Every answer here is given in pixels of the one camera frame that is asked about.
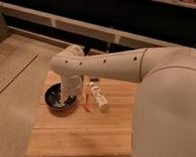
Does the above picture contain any grey shelf rail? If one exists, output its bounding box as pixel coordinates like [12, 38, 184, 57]
[0, 0, 196, 55]

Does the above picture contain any black ceramic bowl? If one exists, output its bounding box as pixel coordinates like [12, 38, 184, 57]
[44, 84, 76, 111]

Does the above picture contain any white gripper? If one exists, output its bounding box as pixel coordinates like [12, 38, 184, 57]
[60, 75, 82, 100]

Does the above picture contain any white plastic bottle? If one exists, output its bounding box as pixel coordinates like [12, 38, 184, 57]
[89, 82, 108, 110]

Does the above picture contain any wooden board table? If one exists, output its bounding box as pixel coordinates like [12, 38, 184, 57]
[27, 78, 138, 157]

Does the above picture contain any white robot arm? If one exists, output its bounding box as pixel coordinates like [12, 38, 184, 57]
[50, 44, 196, 157]

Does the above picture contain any blue grey rectangular block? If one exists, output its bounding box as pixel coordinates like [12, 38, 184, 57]
[89, 78, 99, 82]

